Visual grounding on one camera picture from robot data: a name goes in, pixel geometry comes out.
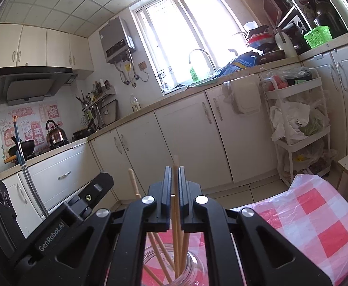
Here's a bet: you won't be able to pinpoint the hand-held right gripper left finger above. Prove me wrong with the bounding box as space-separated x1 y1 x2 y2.
15 166 173 286

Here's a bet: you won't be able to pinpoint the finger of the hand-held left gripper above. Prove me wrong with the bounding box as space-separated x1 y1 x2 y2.
79 172 115 209

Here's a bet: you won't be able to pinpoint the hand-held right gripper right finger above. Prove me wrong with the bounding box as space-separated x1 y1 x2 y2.
178 166 332 286

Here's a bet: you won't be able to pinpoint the pale bamboo chopstick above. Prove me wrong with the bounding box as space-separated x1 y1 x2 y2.
128 168 173 283
181 232 190 264
170 194 177 277
144 264 164 286
154 233 175 270

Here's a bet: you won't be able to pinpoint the clear glass jar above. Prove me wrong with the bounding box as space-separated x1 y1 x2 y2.
141 242 208 286

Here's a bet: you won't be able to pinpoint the white double-door base cabinets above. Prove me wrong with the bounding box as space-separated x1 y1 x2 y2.
89 74 282 203

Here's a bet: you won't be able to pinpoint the white drawer base cabinet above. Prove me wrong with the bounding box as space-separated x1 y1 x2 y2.
0 141 115 233

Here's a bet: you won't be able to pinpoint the black gas stove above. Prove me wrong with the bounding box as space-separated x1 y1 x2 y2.
6 139 73 161

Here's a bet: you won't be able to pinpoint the metal mop pole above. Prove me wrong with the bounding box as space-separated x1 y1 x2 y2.
13 116 50 217

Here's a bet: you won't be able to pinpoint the steel stovetop kettle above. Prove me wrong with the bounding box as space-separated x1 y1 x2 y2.
45 120 69 146

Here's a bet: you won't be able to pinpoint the dark cutting board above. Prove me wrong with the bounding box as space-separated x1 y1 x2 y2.
104 99 119 123

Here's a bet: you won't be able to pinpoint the black wok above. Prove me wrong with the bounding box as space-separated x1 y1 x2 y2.
4 137 35 164

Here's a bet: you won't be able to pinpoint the clear plastic bottle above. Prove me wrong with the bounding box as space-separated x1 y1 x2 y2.
129 93 142 112

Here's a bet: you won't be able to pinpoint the white hanging waste bin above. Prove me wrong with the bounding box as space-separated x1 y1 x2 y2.
223 74 262 115

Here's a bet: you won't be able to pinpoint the black range hood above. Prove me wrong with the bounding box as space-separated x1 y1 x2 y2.
0 67 78 106

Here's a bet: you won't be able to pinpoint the white plastic bag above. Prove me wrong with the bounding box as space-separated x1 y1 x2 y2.
271 98 329 142

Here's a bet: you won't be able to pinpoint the red white checked plastic tablecloth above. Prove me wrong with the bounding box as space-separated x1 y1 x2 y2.
230 174 348 286

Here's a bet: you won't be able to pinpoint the chrome sink faucet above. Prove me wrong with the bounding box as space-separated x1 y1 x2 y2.
188 48 218 76

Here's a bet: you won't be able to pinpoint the blue printed sack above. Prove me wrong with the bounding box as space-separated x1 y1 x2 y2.
222 51 261 76

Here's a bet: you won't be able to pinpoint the white trolley cart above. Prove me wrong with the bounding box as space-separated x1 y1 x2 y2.
260 68 332 187

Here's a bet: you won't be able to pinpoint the bright kitchen window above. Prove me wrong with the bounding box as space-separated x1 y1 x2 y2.
131 0 252 96

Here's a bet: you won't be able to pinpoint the red cooking pot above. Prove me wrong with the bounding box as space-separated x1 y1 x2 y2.
247 33 275 48

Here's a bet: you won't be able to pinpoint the white jug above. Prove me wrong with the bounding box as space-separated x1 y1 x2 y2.
274 29 299 58

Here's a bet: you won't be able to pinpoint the black countertop oven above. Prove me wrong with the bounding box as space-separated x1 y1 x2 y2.
263 0 311 52

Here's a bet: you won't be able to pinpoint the green plastic basket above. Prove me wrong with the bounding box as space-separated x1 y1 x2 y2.
304 26 333 50

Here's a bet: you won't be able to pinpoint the black pot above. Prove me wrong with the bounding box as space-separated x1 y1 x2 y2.
310 0 348 36

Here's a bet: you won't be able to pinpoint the wall rack with utensils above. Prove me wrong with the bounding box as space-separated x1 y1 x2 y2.
74 79 116 132

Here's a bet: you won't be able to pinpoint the pink wall stickers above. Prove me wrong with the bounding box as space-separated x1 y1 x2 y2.
0 104 60 158

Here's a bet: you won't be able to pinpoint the wire sink rack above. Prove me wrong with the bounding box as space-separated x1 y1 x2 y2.
155 67 174 93

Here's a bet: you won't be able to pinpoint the grey wall water heater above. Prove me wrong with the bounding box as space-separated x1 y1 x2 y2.
99 16 136 64

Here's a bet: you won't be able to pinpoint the white upper wall cabinets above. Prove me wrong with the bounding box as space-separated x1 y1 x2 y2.
0 24 95 72

